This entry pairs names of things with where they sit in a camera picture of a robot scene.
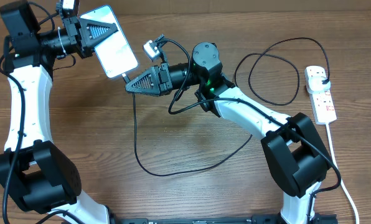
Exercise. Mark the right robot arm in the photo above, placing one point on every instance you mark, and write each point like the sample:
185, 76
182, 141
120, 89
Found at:
296, 156

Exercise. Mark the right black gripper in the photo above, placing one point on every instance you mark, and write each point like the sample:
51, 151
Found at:
154, 73

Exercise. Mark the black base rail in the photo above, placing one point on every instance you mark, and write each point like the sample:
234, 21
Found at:
255, 219

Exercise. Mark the blue Samsung Galaxy smartphone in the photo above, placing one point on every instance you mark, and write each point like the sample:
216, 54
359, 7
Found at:
114, 53

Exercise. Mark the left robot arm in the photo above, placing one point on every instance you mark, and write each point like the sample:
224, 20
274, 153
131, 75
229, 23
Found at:
34, 172

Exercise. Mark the white power strip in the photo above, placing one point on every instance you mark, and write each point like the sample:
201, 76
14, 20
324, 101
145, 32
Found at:
322, 103

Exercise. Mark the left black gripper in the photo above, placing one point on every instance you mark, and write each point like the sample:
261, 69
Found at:
80, 32

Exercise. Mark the white charger plug adapter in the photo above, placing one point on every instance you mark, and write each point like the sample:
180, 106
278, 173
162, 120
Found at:
317, 85

